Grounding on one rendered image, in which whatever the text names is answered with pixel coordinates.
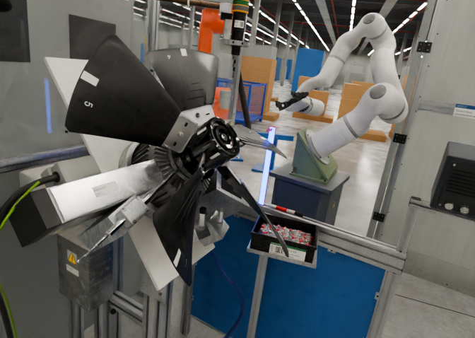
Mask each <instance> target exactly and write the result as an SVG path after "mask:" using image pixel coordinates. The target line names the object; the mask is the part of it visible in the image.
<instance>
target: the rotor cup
mask: <svg viewBox="0 0 475 338"><path fill-rule="evenodd" d="M203 128H206V130H204V131H203V132H202V133H200V134H199V135H197V133H198V132H200V131H201V130H202V129H203ZM221 134H225V135H226V136H227V138H228V139H227V141H224V140H223V138H222V136H221ZM202 151H203V152H204V154H205V160H204V164H205V166H204V172H205V175H204V176H203V178H202V180H203V181H205V180H207V179H209V178H210V177H211V176H212V175H213V174H214V171H215V169H216V168H218V167H220V166H222V165H223V164H225V163H227V162H228V161H230V160H232V159H234V158H235V157H236V156H237V155H238V154H239V152H240V142H239V139H238V136H237V134H236V133H235V130H234V129H233V128H232V127H231V126H230V125H229V124H228V123H227V122H226V121H225V120H224V119H222V118H220V117H212V118H210V119H209V120H207V121H206V122H205V123H203V124H202V125H200V126H199V127H197V128H196V130H195V131H194V133H193V135H192V137H191V139H190V140H189V142H188V144H187V145H186V147H185V148H184V151H183V152H181V153H178V152H176V151H172V154H173V157H174V159H175V162H176V164H177V166H178V167H179V169H180V170H181V171H182V172H183V173H184V174H185V175H186V176H187V177H189V178H190V177H191V176H193V171H194V169H197V166H198V163H199V159H200V156H201V152H202ZM216 153H219V154H220V155H218V156H216V157H215V158H213V159H210V157H212V156H213V155H215V154H216Z"/></svg>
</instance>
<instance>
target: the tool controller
mask: <svg viewBox="0 0 475 338"><path fill-rule="evenodd" d="M430 207H432V208H434V209H439V210H442V211H447V212H450V213H453V214H458V215H460V216H466V217H468V218H473V219H475V146H472V145H468V144H461V143H457V142H453V141H449V142H448V143H447V146H446V149H445V152H444V155H443V157H442V161H441V163H440V167H439V169H438V173H437V175H436V178H435V182H434V184H433V187H432V190H431V196H430Z"/></svg>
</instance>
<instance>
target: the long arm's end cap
mask: <svg viewBox="0 0 475 338"><path fill-rule="evenodd" d="M8 219H9V221H10V222H11V225H12V226H13V229H14V231H15V233H16V235H17V237H18V240H19V242H20V244H21V246H22V247H25V246H27V245H30V244H33V243H36V242H37V241H39V240H40V239H41V238H43V237H45V236H46V235H47V234H48V233H50V232H51V231H53V230H54V229H55V228H57V227H58V226H60V225H61V224H62V222H61V219H60V217H59V215H58V213H57V210H56V209H55V207H54V205H53V203H52V200H51V198H50V196H49V194H48V192H47V190H46V188H43V189H40V190H35V191H32V192H29V193H28V194H27V195H26V196H25V197H24V198H23V199H21V200H20V201H19V203H17V205H15V210H14V211H13V213H12V214H11V215H10V216H9V218H8Z"/></svg>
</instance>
